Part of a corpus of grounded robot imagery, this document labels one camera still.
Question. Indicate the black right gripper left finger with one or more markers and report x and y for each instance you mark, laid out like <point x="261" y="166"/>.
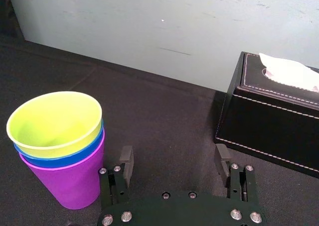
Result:
<point x="117" y="183"/>

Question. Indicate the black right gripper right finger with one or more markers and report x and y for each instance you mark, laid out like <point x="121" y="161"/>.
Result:
<point x="240" y="183"/>

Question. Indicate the purple plastic cup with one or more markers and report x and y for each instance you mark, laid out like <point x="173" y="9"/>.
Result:
<point x="72" y="183"/>

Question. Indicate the blue plastic cup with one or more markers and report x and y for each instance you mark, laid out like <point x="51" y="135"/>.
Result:
<point x="62" y="158"/>

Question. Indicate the black leather tissue box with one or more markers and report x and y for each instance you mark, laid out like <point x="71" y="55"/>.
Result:
<point x="269" y="126"/>

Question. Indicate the yellow-green plastic cup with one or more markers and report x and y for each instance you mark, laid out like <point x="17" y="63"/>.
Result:
<point x="53" y="122"/>

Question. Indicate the white tissue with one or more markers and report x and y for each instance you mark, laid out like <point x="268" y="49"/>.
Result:
<point x="291" y="73"/>

